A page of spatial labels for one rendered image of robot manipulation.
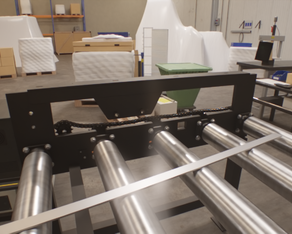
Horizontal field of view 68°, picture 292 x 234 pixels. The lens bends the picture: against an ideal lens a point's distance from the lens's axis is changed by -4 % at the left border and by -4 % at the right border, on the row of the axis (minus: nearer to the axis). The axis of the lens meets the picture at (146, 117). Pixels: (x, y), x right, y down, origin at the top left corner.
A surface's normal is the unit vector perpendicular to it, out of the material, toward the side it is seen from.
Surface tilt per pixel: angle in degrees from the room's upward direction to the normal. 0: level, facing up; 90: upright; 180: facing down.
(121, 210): 48
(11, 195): 90
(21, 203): 25
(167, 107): 90
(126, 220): 42
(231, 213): 53
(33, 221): 0
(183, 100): 101
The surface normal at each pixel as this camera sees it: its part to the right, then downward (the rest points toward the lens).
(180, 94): 0.22, 0.51
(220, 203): -0.75, -0.46
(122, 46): 0.01, 0.35
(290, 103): -0.89, 0.16
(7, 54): 0.46, 0.31
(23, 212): -0.22, -0.88
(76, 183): 0.00, -0.94
